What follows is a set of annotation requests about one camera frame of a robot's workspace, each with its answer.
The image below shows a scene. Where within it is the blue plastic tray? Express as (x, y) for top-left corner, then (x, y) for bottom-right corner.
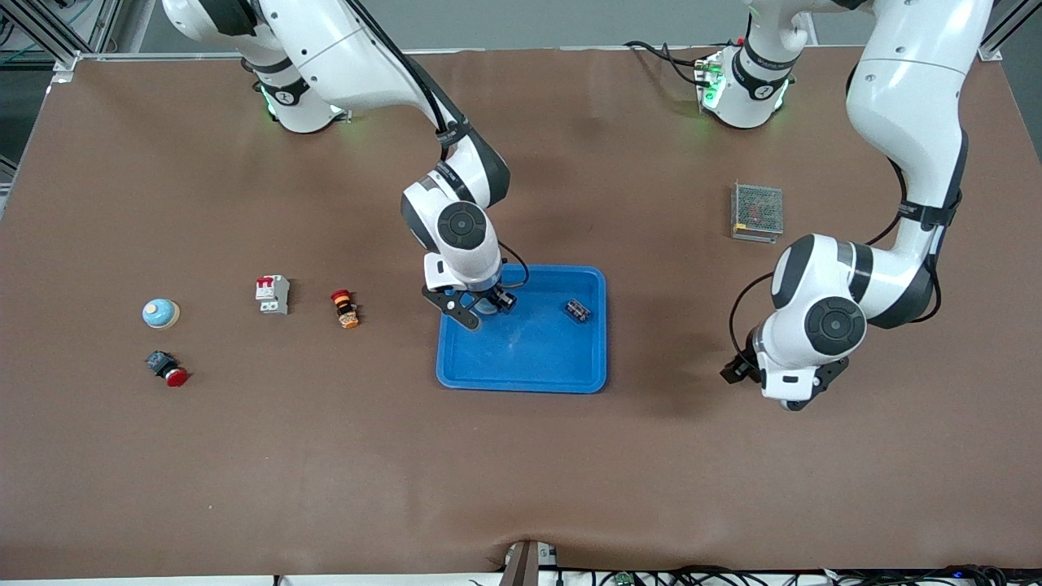
(436, 262), (609, 395)

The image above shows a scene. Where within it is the metal mesh power supply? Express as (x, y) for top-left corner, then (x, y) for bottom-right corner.
(730, 181), (785, 244)

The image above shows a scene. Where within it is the red mushroom push button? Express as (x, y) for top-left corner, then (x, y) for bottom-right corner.
(146, 350), (192, 388)

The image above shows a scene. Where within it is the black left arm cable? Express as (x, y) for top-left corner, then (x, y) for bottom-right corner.
(729, 159), (945, 363)

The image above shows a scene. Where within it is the red orange emergency stop switch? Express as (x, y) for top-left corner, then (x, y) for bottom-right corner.
(330, 288), (361, 330)

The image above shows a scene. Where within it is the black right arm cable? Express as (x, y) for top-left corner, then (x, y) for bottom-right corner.
(348, 0), (531, 291)

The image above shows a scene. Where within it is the white circuit breaker red switch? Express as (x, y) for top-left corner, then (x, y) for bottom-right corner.
(255, 274), (291, 317)

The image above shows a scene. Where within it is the black cable bundle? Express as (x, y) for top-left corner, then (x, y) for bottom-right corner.
(554, 564), (1010, 586)

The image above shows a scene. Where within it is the grey metal table bracket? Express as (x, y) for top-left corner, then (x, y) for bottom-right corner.
(499, 539), (559, 586)

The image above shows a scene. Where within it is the black cable at arm base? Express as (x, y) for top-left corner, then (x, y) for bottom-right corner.
(624, 39), (709, 87)

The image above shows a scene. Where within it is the aluminium frame profile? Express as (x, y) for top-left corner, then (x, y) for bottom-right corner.
(977, 0), (1042, 63)
(0, 0), (123, 70)

